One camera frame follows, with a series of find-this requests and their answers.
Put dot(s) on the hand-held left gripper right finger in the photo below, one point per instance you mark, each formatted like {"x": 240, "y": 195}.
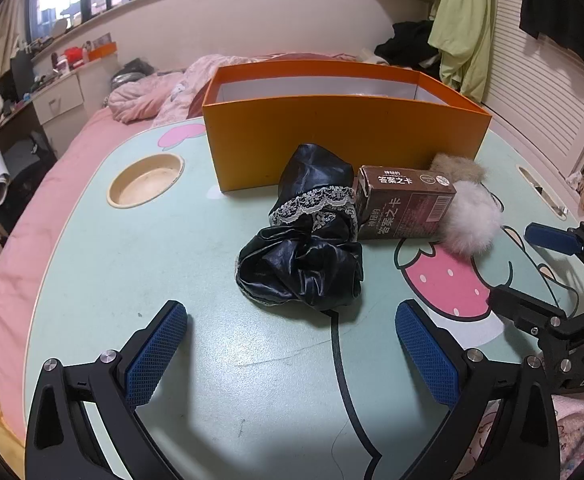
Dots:
{"x": 427, "y": 355}

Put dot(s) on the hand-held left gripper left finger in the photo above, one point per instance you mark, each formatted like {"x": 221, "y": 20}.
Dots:
{"x": 156, "y": 355}

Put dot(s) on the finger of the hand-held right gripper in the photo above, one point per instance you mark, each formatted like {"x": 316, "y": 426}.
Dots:
{"x": 552, "y": 240}
{"x": 517, "y": 305}

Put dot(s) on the white fur pompom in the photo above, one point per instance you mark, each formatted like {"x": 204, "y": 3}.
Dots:
{"x": 472, "y": 220}

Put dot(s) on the brown fur pompom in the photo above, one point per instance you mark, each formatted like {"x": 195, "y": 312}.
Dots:
{"x": 459, "y": 166}

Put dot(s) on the brown card box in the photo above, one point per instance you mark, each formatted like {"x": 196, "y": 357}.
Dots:
{"x": 402, "y": 210}

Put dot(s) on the black satin lace cloth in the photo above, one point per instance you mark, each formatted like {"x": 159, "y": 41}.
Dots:
{"x": 302, "y": 265}

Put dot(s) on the orange cardboard box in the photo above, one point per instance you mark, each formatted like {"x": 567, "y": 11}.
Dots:
{"x": 322, "y": 130}

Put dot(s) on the mint green printed desktop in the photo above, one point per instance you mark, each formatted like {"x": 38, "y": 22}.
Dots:
{"x": 121, "y": 260}

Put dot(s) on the pink printed blanket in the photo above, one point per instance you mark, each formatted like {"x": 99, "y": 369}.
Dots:
{"x": 582, "y": 435}

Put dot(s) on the white louvered wardrobe door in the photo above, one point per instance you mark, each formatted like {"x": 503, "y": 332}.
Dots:
{"x": 537, "y": 100}

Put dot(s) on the pink bed sheet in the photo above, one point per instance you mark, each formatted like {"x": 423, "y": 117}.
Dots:
{"x": 46, "y": 210}

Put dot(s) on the light green hanging garment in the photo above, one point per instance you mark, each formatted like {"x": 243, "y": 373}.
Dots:
{"x": 462, "y": 25}

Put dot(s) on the pile of black clothes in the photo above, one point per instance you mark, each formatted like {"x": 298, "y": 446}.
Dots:
{"x": 407, "y": 42}

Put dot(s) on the pink printed quilt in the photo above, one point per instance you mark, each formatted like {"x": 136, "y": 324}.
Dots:
{"x": 141, "y": 100}

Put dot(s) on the white drawer cabinet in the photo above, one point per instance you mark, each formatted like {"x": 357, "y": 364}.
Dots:
{"x": 59, "y": 100}

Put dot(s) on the dark grey bag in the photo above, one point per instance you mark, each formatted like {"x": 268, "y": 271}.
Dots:
{"x": 131, "y": 72}

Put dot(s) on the small orange box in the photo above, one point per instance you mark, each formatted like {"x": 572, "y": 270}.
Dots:
{"x": 102, "y": 51}

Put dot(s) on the red container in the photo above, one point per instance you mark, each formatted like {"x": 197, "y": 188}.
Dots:
{"x": 74, "y": 56}

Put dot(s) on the black monitor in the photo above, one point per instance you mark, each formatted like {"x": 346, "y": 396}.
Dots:
{"x": 21, "y": 75}

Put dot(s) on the beige curtain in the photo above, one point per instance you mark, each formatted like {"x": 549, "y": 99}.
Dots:
{"x": 6, "y": 25}

